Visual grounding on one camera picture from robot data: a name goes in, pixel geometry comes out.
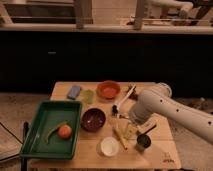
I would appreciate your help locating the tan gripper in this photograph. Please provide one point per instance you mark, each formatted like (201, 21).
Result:
(131, 129)

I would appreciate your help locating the yellow banana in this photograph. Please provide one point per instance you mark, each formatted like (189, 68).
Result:
(119, 134)

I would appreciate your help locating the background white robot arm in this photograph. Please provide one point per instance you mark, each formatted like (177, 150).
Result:
(183, 6)

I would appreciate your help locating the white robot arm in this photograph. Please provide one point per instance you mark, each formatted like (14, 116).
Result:
(157, 99)

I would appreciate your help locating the dark maroon bowl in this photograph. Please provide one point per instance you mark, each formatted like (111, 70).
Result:
(93, 120)

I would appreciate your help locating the orange red bowl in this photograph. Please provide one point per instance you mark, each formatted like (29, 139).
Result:
(108, 89)

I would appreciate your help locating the black metal cup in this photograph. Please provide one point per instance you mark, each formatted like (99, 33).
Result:
(143, 142)

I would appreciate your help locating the silver spoon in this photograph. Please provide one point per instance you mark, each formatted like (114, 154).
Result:
(123, 117)

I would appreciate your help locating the white dish brush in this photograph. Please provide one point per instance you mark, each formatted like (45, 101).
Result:
(116, 106)

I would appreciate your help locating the white cup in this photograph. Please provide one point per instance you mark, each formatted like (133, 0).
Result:
(109, 146)

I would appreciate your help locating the dark red grapes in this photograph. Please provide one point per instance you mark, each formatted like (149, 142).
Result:
(133, 95)

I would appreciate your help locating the green translucent cup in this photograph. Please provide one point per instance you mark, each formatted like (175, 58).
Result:
(88, 96)

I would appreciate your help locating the orange fruit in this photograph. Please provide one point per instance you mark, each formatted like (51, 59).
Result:
(65, 131)

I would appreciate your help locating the blue sponge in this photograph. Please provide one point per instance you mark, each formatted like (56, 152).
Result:
(74, 92)

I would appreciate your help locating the green chili pepper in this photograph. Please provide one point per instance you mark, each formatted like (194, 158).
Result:
(52, 130)

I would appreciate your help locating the green plastic tray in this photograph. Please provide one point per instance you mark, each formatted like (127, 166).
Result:
(42, 140)

